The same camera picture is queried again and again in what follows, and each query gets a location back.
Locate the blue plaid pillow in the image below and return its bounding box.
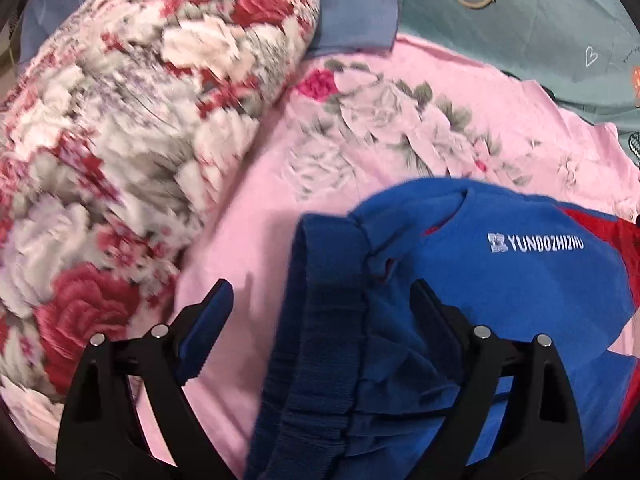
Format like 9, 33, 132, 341
20, 0, 401, 61

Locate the pink floral bedsheet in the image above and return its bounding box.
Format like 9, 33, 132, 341
135, 35, 640, 480

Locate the red white floral bolster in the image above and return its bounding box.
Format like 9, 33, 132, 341
0, 0, 321, 466

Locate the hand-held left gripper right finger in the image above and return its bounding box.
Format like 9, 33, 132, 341
409, 279, 586, 480

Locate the green printed quilt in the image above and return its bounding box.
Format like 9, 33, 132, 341
395, 0, 640, 136

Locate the blue and red sweatshirt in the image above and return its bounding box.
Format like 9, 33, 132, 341
244, 176, 640, 480

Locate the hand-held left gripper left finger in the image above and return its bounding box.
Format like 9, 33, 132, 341
55, 279, 236, 480

